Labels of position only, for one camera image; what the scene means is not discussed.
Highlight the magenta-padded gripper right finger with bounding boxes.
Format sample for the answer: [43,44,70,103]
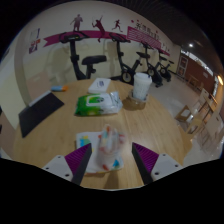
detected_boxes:
[131,142,184,186]

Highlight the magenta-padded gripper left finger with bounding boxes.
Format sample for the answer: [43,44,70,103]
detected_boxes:
[42,143,93,186]

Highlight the colourful printed towel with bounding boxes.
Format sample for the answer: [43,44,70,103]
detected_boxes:
[75,124,127,174]

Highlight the black flat mat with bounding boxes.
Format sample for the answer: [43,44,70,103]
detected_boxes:
[18,90,65,139]

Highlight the group of wooden chairs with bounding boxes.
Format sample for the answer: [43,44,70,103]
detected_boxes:
[174,87,224,152]

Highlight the green wet wipes pack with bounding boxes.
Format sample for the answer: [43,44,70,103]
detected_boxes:
[74,91,124,117]

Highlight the blue and orange tube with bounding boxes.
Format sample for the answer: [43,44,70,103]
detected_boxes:
[50,85,70,92]

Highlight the wooden chair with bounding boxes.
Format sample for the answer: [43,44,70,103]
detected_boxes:
[25,72,51,101]

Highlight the white flat box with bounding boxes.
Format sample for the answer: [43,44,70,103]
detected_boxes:
[87,77,112,95]

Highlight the black exercise bike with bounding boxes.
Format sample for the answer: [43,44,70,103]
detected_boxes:
[141,41,164,88]
[59,31,108,81]
[109,32,151,84]
[156,49,175,83]

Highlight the wall poster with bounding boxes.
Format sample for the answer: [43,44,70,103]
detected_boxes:
[28,28,42,55]

